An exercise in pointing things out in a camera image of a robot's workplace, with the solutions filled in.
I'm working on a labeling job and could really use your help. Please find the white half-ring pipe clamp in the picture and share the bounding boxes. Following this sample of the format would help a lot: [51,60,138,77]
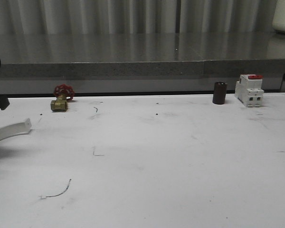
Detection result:
[0,118,32,141]

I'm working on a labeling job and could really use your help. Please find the grey stone counter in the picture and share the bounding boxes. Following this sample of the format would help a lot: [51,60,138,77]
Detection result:
[0,32,285,95]

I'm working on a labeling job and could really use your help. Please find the brass valve red handwheel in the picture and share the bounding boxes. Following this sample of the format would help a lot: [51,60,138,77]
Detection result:
[50,84,75,112]

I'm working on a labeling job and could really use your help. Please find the dark brown cylindrical coupling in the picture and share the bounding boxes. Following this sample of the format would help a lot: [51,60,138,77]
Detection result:
[212,82,227,105]

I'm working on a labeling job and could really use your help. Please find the white container on counter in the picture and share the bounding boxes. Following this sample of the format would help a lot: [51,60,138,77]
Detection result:
[272,0,285,33]

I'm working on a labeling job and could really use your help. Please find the white circuit breaker red switch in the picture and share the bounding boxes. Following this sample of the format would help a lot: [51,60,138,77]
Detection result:
[235,74,264,108]

